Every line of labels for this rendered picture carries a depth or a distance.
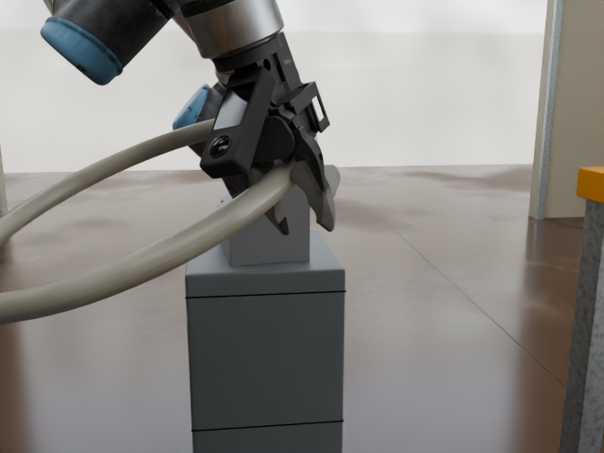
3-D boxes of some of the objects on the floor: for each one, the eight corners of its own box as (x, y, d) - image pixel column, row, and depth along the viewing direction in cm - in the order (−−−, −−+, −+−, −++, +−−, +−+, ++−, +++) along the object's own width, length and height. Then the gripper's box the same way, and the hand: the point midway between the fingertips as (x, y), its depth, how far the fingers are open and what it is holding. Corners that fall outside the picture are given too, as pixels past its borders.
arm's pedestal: (188, 470, 214) (176, 230, 194) (332, 459, 220) (334, 226, 200) (178, 585, 166) (161, 281, 146) (362, 567, 172) (370, 273, 152)
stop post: (622, 539, 182) (675, 171, 156) (562, 551, 178) (606, 173, 152) (578, 496, 201) (618, 161, 175) (522, 505, 196) (555, 163, 171)
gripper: (316, 17, 63) (377, 199, 72) (224, 45, 70) (289, 208, 78) (278, 43, 57) (348, 240, 65) (180, 71, 63) (256, 245, 72)
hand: (302, 226), depth 69 cm, fingers closed on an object, 5 cm apart
